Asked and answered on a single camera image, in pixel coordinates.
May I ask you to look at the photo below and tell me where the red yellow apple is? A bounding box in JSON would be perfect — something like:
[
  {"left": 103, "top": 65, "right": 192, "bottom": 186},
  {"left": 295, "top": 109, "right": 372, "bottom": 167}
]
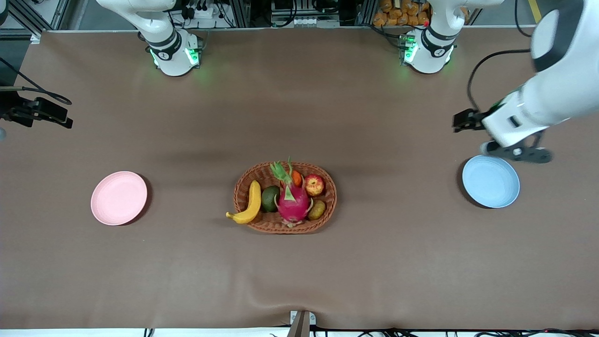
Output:
[{"left": 305, "top": 174, "right": 325, "bottom": 197}]

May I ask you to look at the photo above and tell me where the yellow banana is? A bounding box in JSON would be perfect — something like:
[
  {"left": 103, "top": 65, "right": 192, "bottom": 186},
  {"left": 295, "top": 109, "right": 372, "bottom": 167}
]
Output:
[{"left": 226, "top": 180, "right": 262, "bottom": 225}]

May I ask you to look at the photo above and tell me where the blue plate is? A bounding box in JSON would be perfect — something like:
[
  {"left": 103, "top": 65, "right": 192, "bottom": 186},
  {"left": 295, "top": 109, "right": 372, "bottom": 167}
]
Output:
[{"left": 462, "top": 155, "right": 521, "bottom": 209}]

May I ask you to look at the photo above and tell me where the pink plate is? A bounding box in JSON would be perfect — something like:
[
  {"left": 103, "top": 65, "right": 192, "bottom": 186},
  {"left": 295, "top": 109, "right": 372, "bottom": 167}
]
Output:
[{"left": 90, "top": 171, "right": 148, "bottom": 227}]

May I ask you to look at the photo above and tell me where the bag of orange items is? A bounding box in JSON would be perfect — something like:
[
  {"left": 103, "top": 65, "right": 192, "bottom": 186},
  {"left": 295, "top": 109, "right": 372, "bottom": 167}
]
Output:
[{"left": 373, "top": 0, "right": 431, "bottom": 27}]

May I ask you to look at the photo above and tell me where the brown wicker basket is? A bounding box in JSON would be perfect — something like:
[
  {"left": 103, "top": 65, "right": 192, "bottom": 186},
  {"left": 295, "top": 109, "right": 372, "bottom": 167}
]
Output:
[{"left": 233, "top": 161, "right": 337, "bottom": 234}]

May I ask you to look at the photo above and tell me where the brown kiwi fruit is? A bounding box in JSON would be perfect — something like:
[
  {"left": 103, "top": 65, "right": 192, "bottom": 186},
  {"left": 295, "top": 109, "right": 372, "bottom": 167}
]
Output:
[{"left": 307, "top": 200, "right": 327, "bottom": 221}]

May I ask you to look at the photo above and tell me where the white power strip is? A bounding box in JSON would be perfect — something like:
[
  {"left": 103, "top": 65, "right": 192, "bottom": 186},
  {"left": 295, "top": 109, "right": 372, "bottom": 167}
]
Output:
[{"left": 180, "top": 4, "right": 225, "bottom": 22}]

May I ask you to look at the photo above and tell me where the white terminal strip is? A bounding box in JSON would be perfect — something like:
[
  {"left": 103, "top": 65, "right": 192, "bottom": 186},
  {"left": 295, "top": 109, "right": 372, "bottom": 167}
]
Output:
[{"left": 271, "top": 16, "right": 340, "bottom": 28}]

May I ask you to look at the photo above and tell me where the pink dragon fruit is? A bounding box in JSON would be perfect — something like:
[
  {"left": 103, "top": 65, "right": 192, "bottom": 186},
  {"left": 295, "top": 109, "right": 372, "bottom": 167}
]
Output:
[{"left": 270, "top": 157, "right": 314, "bottom": 228}]

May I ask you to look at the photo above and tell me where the green avocado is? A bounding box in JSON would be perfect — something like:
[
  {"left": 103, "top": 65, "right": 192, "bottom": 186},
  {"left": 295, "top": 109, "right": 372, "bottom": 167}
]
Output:
[{"left": 261, "top": 185, "right": 281, "bottom": 213}]

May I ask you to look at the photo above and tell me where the brown table cover cloth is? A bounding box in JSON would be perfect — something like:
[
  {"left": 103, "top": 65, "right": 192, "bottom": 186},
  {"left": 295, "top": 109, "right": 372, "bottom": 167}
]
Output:
[{"left": 0, "top": 26, "right": 599, "bottom": 330}]

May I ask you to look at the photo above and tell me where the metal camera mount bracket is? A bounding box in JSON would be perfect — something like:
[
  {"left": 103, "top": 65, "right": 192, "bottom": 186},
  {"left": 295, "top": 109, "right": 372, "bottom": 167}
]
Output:
[{"left": 286, "top": 310, "right": 317, "bottom": 337}]

